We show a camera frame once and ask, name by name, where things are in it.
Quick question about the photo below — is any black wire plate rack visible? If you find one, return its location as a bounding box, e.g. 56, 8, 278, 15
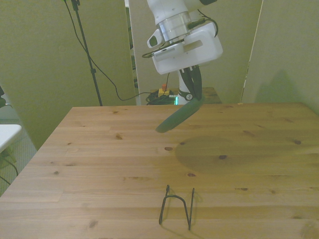
159, 184, 195, 231

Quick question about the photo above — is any white side table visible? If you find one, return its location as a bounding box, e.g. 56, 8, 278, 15
0, 124, 22, 153

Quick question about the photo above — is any yellow emergency stop box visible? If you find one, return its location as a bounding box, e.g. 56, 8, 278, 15
158, 84, 172, 97

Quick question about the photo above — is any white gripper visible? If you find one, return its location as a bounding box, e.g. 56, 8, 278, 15
152, 22, 224, 100

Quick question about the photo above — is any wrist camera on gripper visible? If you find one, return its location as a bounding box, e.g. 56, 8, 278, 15
152, 46, 184, 62

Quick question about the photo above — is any black tripod camera cable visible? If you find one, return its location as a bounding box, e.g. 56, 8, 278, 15
63, 0, 160, 102

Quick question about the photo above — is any coiled black cable bundle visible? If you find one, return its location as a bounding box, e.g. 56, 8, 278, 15
146, 92, 176, 106

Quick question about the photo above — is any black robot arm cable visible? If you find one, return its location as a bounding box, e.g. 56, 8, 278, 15
142, 9, 219, 59

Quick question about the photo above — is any dark green round plate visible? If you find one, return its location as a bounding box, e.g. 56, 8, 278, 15
155, 96, 205, 134

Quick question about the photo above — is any black thin tripod pole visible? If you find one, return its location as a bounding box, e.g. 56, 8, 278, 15
70, 0, 103, 107

